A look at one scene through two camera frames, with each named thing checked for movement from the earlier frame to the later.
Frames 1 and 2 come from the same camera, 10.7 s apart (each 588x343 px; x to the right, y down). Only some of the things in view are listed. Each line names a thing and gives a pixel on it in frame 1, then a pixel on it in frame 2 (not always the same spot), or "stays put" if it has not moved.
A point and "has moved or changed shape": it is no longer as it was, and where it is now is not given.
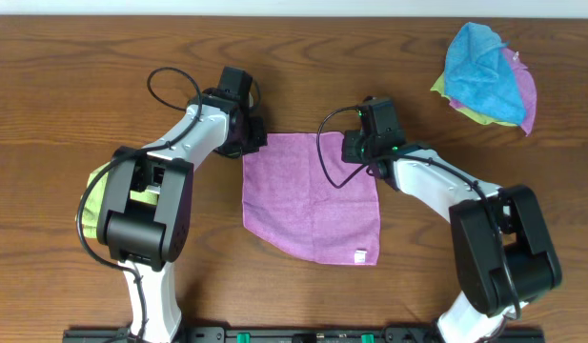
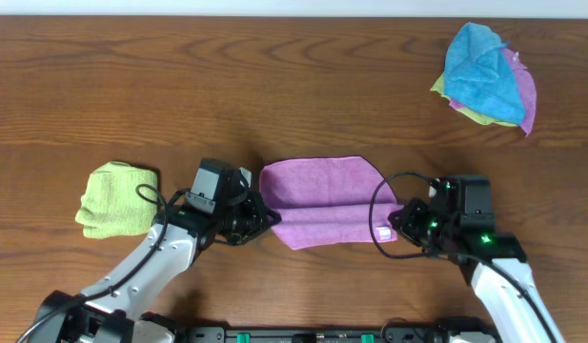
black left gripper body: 255,134 → 257,218
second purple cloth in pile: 528,88 stays put
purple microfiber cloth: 289,200 has moved or changed shape
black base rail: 291,334 stays put
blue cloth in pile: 478,74 stays put
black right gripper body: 356,149 → 427,230
